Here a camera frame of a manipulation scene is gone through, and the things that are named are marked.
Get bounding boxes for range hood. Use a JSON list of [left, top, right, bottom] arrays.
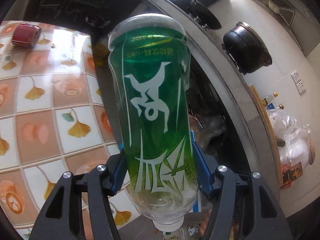
[[237, 0, 299, 28]]

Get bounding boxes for tile pattern tablecloth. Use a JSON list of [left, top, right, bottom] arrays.
[[0, 20, 133, 240]]

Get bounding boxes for clear plastic bags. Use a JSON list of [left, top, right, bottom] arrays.
[[266, 109, 316, 165]]

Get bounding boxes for black wok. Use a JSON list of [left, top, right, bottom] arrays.
[[187, 0, 222, 30]]

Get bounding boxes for red drink can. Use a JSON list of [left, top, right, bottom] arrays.
[[12, 23, 42, 48]]

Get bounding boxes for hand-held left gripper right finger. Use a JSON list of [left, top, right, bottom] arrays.
[[190, 130, 288, 240]]

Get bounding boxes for yellow cooking oil bottle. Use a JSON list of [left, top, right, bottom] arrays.
[[93, 44, 110, 67]]

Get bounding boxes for black cooking pot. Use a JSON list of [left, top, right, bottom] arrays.
[[222, 22, 273, 75]]

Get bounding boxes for green plastic bottle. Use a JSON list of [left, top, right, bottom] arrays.
[[108, 14, 199, 240]]

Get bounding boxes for orange packet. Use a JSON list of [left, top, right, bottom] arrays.
[[280, 162, 303, 188]]

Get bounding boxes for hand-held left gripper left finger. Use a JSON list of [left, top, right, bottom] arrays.
[[29, 150, 128, 240]]

